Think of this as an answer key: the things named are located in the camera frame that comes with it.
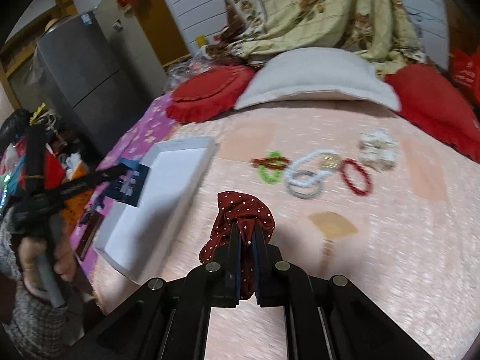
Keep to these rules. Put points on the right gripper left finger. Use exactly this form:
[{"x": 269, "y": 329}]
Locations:
[{"x": 168, "y": 319}]

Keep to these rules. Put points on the blue hair claw clip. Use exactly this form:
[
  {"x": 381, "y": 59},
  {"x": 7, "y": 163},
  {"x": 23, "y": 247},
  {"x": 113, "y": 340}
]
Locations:
[{"x": 128, "y": 188}]

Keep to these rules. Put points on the purple floral sheet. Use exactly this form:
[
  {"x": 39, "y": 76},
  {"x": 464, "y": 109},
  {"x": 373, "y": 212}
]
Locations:
[{"x": 154, "y": 126}]

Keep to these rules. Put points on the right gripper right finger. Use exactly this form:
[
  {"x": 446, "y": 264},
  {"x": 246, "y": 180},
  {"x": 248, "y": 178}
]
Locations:
[{"x": 326, "y": 319}]

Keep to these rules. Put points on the red ruffled cushion left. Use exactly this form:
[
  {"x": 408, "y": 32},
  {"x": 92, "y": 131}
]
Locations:
[{"x": 208, "y": 94}]

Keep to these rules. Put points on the red ruffled cushion right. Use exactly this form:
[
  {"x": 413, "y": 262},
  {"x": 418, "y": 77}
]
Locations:
[{"x": 431, "y": 103}]

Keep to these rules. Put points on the dark red dotted scrunchie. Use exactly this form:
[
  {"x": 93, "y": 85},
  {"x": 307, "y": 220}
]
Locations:
[{"x": 244, "y": 212}]

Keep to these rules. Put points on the dark brown wallet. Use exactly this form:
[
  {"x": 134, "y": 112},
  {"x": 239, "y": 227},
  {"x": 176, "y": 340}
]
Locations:
[{"x": 92, "y": 225}]

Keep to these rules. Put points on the red ruffled cushion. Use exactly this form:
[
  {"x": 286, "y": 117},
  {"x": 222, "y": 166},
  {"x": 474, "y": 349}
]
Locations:
[
  {"x": 208, "y": 94},
  {"x": 431, "y": 103}
]

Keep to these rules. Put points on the floral yellow quilt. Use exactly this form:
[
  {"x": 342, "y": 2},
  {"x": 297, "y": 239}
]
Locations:
[{"x": 379, "y": 31}]

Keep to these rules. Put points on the cream dotted scrunchie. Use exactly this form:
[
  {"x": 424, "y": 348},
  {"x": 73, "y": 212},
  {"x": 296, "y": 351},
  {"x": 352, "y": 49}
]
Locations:
[{"x": 378, "y": 150}]

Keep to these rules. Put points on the pink bedspread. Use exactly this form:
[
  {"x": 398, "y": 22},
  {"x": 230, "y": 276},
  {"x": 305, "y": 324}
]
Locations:
[{"x": 412, "y": 245}]

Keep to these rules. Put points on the white pillow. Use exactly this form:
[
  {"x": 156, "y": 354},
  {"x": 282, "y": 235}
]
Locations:
[{"x": 317, "y": 74}]

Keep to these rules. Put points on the white tray box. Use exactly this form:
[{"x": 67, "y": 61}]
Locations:
[{"x": 136, "y": 239}]

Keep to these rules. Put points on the person's left hand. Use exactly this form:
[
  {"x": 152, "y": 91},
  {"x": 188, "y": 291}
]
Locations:
[{"x": 48, "y": 268}]

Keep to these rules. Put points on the clear plastic bag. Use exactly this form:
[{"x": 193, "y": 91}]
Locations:
[{"x": 184, "y": 70}]

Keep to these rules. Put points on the red shopping bag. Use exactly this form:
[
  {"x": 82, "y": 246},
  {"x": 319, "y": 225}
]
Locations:
[{"x": 465, "y": 71}]

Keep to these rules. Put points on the grey refrigerator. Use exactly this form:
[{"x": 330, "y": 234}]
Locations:
[{"x": 85, "y": 82}]

